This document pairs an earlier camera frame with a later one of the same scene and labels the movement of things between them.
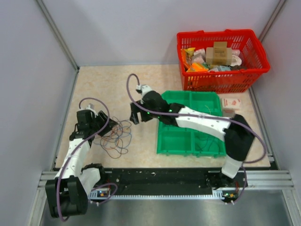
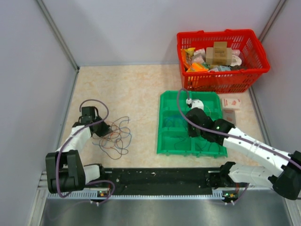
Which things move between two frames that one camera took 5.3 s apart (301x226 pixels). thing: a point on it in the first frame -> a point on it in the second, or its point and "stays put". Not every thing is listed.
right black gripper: x=134 y=117 -> x=191 y=133
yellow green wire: x=210 y=112 stays put
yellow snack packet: x=190 y=51 stays put
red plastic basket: x=252 y=51 stays put
